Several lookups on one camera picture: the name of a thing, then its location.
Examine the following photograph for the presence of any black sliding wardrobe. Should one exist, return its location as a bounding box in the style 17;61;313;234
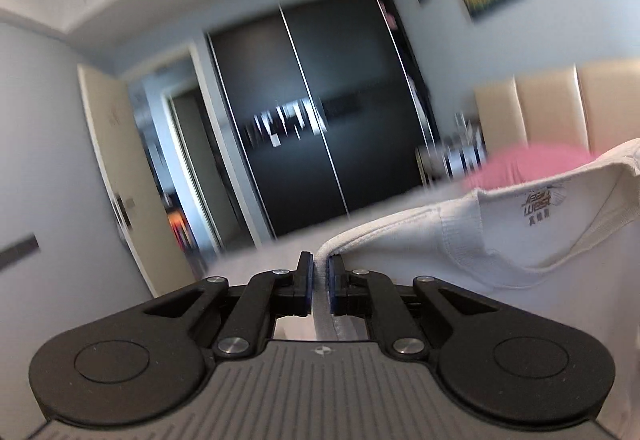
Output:
209;0;438;238

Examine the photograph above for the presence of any pink pillow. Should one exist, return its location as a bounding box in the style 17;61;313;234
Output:
464;143;596;191

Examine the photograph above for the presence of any white bedside shelf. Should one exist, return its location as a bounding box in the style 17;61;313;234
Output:
416;112;487;186

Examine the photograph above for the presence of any grey pink-dotted bed sheet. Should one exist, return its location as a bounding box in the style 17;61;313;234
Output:
192;181;468;340

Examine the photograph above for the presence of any beige padded headboard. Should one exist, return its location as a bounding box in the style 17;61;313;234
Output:
474;58;639;154

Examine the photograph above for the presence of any white cream sweatshirt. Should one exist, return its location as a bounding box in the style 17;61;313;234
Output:
314;140;639;439

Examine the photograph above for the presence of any grey wall switch plate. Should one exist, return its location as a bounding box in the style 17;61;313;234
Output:
0;234;39;270

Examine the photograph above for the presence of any cream room door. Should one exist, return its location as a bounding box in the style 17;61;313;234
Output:
77;64;196;297

